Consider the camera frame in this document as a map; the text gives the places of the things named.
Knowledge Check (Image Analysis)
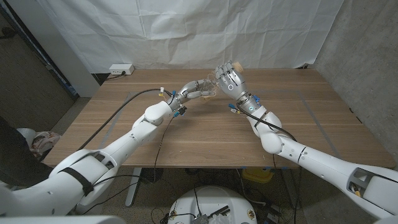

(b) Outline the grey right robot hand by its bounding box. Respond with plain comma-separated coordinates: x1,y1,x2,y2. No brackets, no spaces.
214,60,249,101

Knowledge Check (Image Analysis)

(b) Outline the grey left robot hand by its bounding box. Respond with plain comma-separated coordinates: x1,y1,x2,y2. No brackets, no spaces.
167,79,218,114

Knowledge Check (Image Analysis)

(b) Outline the clear plastic cup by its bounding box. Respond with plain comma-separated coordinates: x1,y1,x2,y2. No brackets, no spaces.
201,74,223,102
212,61,245,83

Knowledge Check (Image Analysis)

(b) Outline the brown sugar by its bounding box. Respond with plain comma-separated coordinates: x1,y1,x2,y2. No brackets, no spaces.
201,61,244,101

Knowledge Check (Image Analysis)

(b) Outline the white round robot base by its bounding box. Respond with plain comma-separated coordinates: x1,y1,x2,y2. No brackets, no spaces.
167,185,258,224

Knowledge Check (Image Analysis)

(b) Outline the white creased backdrop sheet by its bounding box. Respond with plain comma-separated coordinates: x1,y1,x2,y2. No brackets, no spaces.
37,0,345,74

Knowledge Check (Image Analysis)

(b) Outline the white power strip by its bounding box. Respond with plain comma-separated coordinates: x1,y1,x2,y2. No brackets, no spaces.
109,63,136,76

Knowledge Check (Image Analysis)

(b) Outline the black round floor object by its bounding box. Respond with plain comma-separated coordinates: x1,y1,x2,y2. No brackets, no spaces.
139,167,164,184

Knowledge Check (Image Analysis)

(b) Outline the yellow container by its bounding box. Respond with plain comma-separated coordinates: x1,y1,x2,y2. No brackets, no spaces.
241,167,275,184

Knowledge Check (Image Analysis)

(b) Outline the white table leg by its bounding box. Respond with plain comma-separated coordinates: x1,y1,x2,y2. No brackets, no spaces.
125,167,142,208

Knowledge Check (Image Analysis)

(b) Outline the grey table leg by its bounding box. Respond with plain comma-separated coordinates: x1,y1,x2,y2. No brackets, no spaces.
281,169,301,210

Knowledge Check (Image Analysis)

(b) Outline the black bar on base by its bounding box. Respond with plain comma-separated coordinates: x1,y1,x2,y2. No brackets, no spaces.
207,205,231,218

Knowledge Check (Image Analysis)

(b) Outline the grey mesh box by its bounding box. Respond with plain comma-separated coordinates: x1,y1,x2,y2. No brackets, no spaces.
192,213,210,224

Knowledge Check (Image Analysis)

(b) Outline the white square pillar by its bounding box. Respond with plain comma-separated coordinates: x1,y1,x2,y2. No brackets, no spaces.
6,0,100,98

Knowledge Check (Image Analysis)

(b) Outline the patterned cloth bag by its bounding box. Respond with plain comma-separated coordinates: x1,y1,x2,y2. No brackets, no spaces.
29,131,62,159

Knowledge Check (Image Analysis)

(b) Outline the white round bucket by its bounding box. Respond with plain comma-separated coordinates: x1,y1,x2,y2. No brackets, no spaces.
15,128,37,147

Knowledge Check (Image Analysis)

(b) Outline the white robot torso edge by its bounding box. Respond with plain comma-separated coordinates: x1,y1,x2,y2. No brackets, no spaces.
0,214,127,224

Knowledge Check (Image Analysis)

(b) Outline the person's dark trouser leg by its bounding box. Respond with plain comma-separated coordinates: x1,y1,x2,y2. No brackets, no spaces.
0,116,53,187

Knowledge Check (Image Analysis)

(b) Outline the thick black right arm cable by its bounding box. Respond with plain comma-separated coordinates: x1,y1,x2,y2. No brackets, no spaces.
236,102,298,141

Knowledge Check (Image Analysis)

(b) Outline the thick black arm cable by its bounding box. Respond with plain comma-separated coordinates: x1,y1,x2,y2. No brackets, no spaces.
76,88,174,152
236,102,298,141

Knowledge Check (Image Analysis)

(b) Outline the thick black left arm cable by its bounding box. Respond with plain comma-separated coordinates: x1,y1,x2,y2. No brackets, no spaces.
76,88,174,152

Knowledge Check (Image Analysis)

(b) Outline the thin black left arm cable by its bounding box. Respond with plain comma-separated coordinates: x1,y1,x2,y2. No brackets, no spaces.
80,115,177,215

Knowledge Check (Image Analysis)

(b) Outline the black power strip cord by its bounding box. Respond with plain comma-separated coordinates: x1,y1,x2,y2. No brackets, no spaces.
105,70,127,81

